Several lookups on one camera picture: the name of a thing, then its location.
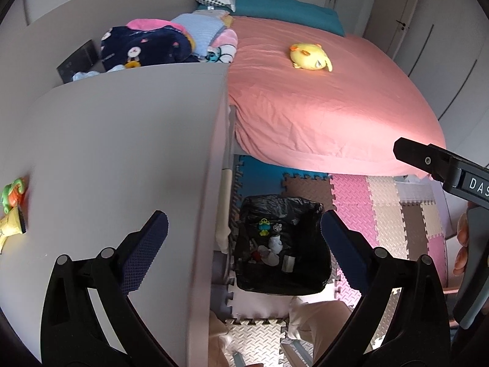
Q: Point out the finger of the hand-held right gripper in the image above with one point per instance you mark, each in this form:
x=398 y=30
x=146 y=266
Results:
x=420 y=155

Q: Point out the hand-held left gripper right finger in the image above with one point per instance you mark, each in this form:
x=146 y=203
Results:
x=344 y=241

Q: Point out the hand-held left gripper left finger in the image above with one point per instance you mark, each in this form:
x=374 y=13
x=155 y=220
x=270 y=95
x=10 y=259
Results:
x=147 y=248

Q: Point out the trash bin with black bag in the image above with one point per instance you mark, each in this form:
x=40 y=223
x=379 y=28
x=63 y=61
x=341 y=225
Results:
x=305 y=275

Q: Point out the person's right hand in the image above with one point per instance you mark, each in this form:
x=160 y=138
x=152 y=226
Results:
x=461 y=233

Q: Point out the coloured foam puzzle mat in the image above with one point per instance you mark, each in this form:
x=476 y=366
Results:
x=386 y=214

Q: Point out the tan paper scrap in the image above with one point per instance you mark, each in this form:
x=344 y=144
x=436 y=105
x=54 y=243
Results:
x=289 y=264

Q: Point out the crumpled white tissue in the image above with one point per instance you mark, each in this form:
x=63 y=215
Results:
x=275 y=244
x=267 y=257

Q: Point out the green yellow blue toy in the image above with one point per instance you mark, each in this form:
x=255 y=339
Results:
x=263 y=228

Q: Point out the person's right leg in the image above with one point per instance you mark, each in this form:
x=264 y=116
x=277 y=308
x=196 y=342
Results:
x=321 y=321

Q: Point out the person's leg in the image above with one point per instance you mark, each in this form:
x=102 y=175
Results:
x=321 y=321
x=217 y=340

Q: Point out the beige table leg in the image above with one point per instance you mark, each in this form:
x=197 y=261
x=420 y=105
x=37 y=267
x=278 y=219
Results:
x=225 y=214

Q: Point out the small red scrap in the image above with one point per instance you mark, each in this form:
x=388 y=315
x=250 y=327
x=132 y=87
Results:
x=254 y=257

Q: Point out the bed with pink cover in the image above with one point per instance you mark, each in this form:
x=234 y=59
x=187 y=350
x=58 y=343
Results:
x=324 y=111

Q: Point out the white wardrobe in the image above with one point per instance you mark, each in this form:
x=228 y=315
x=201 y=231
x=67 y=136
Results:
x=439 y=46

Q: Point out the person's left leg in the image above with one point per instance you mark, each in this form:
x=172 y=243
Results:
x=217 y=340

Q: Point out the yellow snack packet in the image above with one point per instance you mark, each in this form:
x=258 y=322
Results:
x=11 y=229

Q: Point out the green and orange toy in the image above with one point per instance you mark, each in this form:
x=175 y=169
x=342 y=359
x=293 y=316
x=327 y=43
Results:
x=13 y=195

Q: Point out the yellow plush toy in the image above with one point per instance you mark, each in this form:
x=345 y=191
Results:
x=307 y=56

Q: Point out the light blue cloth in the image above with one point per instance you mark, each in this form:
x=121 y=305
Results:
x=86 y=74

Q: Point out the teal pillow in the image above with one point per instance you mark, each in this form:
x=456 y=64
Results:
x=290 y=11

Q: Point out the navy printed blanket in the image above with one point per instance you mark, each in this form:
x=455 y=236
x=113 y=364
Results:
x=149 y=46

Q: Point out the white pink cartoon blanket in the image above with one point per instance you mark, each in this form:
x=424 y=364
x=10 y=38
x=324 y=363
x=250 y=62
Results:
x=225 y=44

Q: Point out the light blue striped blanket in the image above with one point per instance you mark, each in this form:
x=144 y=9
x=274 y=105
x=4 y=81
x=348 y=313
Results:
x=202 y=28

